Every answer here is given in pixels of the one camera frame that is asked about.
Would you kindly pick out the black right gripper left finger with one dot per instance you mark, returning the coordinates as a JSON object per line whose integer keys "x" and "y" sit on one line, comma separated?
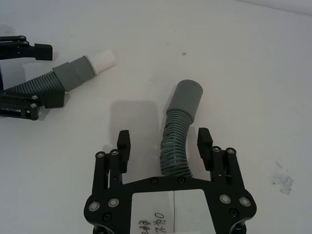
{"x": 124, "y": 151}

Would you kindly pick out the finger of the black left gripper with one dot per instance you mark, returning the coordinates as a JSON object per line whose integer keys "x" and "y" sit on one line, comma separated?
{"x": 43, "y": 52}
{"x": 54, "y": 98}

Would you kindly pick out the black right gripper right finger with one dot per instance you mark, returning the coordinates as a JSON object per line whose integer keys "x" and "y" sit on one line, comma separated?
{"x": 204, "y": 148}

